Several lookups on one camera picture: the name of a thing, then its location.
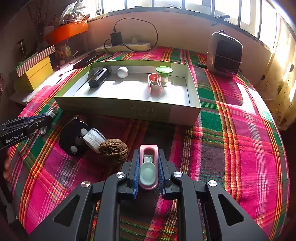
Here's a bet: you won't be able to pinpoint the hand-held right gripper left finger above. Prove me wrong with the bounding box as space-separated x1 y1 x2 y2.
29 149 141 241

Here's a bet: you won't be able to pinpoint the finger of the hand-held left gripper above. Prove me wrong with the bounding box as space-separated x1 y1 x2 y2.
0 116 53 132
0 114 50 128

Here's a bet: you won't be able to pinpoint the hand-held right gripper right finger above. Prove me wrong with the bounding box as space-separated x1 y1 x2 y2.
158 149 270 241

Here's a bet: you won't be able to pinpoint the white cable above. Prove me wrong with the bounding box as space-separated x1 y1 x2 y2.
40 108 59 135

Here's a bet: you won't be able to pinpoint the brown walnut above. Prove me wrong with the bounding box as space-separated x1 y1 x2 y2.
98 138 128 163

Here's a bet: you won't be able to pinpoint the small white ribbed-cap bottle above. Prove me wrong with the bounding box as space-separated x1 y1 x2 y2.
83 127 107 154

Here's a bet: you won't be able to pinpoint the green cardboard box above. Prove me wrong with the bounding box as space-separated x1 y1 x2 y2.
54 60 201 127

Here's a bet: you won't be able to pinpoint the black rectangular device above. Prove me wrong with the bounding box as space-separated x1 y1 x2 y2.
88 67 112 88

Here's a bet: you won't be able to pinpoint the white mushroom-shaped knob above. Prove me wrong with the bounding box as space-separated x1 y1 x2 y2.
117 66 129 78

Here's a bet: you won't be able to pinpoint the green-topped white stamp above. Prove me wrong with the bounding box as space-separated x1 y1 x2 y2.
155 66 173 87

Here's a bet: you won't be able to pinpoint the person's left hand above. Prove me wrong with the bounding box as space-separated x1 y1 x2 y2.
3 151 12 181

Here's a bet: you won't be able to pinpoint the black round disc device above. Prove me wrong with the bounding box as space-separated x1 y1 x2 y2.
59 120 93 158

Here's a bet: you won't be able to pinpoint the yellow box with striped lid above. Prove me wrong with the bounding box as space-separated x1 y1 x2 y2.
16 45 56 77

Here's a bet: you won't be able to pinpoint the black phone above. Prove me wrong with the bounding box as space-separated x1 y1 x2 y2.
73 51 105 69

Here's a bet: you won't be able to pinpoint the pink green plaid tablecloth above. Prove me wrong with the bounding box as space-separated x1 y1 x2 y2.
8 45 289 241

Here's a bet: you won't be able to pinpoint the dried twigs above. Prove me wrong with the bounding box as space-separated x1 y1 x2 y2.
24 0 56 40

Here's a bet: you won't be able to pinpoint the plastic bag clutter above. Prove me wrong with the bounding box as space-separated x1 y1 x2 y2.
60 0 90 25

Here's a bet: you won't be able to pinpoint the black charger adapter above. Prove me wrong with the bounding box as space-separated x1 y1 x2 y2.
110 29 122 46

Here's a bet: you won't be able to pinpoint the white power strip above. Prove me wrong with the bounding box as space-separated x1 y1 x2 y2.
95 42 151 52

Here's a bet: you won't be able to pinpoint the small beige heater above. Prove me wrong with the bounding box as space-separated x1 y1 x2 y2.
196 30 244 79

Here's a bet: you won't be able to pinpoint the spotted cream curtain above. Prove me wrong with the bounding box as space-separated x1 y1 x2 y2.
257 14 296 130

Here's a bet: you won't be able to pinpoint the window with metal bars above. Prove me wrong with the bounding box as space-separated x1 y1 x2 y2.
97 0 278 49

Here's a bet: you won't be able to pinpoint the black charger cable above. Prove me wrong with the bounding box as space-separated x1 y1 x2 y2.
104 17 159 55

